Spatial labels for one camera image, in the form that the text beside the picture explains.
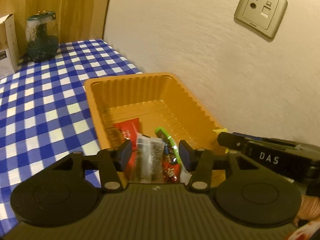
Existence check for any blue white checkered tablecloth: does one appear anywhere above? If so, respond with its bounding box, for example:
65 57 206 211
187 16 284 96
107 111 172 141
1 40 139 235

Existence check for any large red snack packet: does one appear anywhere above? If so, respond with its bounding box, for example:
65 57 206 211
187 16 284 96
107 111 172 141
113 118 140 151

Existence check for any person's right hand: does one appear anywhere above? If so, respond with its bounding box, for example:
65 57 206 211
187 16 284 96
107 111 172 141
294 195 320 225

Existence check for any white green snack bar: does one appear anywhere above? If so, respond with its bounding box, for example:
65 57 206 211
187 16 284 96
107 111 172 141
155 127 191 185

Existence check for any network wall outlet plate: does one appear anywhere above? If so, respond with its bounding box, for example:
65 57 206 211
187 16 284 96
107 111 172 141
234 0 288 39

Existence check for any white product box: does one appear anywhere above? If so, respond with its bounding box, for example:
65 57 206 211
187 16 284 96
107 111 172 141
0 14 20 79

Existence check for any green glass jar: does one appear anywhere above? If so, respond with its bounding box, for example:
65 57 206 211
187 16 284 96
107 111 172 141
25 11 59 62

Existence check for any orange plastic tray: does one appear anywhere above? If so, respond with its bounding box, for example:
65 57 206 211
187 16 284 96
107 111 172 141
83 72 226 188

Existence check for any yellow green candy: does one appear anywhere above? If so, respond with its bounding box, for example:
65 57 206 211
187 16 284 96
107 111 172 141
213 128 229 154

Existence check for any red candy with figure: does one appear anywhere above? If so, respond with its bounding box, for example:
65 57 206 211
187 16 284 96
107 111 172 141
162 154 181 184

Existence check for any grey seaweed snack packet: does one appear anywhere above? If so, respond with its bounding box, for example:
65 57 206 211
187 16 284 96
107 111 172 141
130 133 165 184

